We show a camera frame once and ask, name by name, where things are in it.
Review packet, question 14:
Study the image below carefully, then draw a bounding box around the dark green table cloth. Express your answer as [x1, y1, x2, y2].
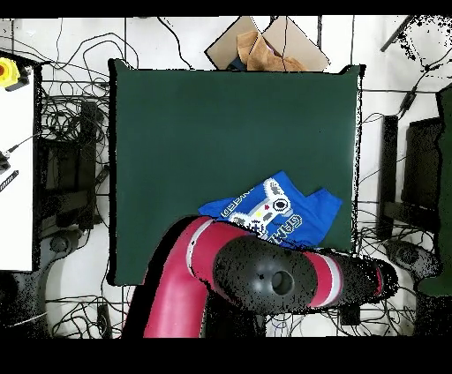
[108, 57, 365, 295]

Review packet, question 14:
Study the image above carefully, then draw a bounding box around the black rod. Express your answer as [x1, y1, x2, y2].
[380, 14, 418, 53]

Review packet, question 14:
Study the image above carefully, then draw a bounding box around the yellow emergency stop button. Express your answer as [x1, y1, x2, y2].
[0, 56, 21, 88]

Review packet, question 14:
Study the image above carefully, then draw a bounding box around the blue printed t-shirt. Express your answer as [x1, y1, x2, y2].
[198, 170, 343, 250]

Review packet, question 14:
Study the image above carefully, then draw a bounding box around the open cardboard box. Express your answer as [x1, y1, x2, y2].
[204, 15, 331, 72]

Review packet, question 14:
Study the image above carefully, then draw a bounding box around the black cable tangle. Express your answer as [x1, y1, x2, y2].
[34, 31, 139, 149]
[45, 285, 137, 338]
[267, 200, 425, 336]

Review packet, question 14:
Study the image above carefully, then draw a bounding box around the white desk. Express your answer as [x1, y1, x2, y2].
[0, 68, 35, 272]

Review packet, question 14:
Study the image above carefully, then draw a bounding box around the tan cloth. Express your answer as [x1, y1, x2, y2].
[236, 30, 308, 72]

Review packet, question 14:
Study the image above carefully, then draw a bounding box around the green covered side table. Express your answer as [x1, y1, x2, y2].
[416, 84, 452, 297]

